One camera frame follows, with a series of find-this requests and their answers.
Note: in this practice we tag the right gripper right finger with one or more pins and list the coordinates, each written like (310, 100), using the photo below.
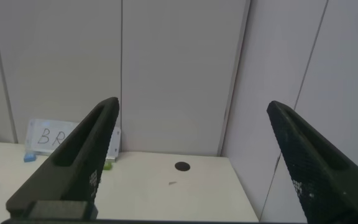
(322, 168)

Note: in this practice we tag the light blue letter block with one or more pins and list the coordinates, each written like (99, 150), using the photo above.
(29, 156)

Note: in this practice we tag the white BRAIN sign board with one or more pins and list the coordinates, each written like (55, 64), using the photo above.
(47, 137)

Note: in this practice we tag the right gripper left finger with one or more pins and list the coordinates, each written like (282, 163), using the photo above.
(79, 161)

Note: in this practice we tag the green letter S block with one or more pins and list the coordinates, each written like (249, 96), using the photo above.
(107, 166)

